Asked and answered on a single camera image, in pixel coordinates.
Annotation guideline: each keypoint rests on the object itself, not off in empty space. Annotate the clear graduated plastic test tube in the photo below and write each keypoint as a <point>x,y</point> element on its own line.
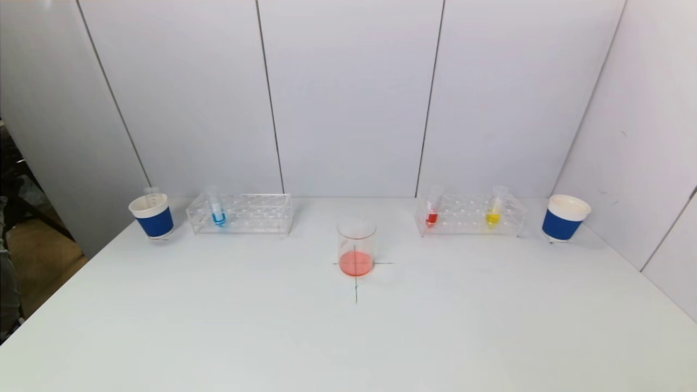
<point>151,193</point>

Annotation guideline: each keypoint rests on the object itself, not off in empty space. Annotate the clear glass beaker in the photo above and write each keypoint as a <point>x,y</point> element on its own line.
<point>356,256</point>

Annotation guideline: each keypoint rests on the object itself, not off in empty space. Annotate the test tube with red liquid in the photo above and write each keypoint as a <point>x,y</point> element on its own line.
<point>432,218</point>

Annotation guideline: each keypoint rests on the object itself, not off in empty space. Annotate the clear acrylic test tube rack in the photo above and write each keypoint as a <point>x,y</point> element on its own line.
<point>463,215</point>
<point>250,215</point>

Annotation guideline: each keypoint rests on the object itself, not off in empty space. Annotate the test tube with blue liquid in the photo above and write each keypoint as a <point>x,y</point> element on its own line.
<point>218,215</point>

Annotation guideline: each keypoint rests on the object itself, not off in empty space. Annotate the test tube with yellow liquid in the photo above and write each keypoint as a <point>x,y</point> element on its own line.
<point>493,218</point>

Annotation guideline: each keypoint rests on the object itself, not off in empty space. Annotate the blue white paper cup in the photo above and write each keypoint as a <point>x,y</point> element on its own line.
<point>155,222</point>
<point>562,224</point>

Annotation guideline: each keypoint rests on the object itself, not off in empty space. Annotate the black metal stand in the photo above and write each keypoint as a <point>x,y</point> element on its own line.
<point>8,179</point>

